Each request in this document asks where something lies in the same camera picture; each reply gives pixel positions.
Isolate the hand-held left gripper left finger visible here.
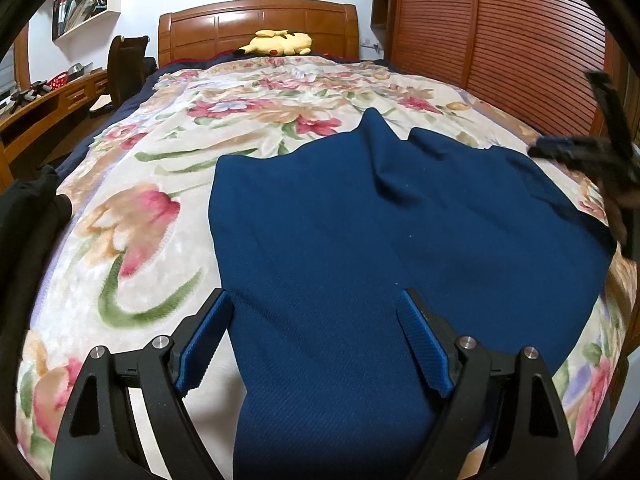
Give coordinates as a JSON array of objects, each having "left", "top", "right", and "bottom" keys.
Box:
[{"left": 50, "top": 288, "right": 234, "bottom": 480}]

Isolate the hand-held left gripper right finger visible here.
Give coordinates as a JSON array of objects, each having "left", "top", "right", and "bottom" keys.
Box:
[{"left": 396, "top": 288, "right": 578, "bottom": 480}]

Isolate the wooden bed headboard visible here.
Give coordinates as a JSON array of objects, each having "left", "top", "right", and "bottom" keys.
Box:
[{"left": 158, "top": 0, "right": 361, "bottom": 68}]

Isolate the floral blanket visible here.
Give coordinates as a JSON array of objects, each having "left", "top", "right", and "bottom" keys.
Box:
[{"left": 15, "top": 55, "right": 628, "bottom": 480}]

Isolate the wooden louvered wardrobe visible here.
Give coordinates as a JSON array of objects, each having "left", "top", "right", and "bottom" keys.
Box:
[{"left": 390, "top": 0, "right": 640, "bottom": 141}]

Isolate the dark wooden chair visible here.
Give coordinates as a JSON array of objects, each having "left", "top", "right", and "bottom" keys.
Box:
[{"left": 90, "top": 35, "right": 151, "bottom": 118}]

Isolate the black cloth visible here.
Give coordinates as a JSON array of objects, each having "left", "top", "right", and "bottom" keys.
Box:
[{"left": 0, "top": 165, "right": 73, "bottom": 321}]

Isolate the wooden desk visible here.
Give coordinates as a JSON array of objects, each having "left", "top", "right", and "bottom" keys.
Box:
[{"left": 0, "top": 67, "right": 111, "bottom": 186}]

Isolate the blue suit jacket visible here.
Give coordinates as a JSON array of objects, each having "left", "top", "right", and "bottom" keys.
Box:
[{"left": 209, "top": 107, "right": 617, "bottom": 480}]

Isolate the yellow plush toy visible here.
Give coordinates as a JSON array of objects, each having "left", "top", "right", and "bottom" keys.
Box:
[{"left": 236, "top": 29, "right": 313, "bottom": 57}]

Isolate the white wall shelf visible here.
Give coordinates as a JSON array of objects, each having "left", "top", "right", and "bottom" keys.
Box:
[{"left": 51, "top": 0, "right": 122, "bottom": 42}]

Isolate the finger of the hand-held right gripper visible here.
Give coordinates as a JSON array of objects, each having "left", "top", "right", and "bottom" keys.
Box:
[{"left": 529, "top": 136, "right": 603, "bottom": 163}]

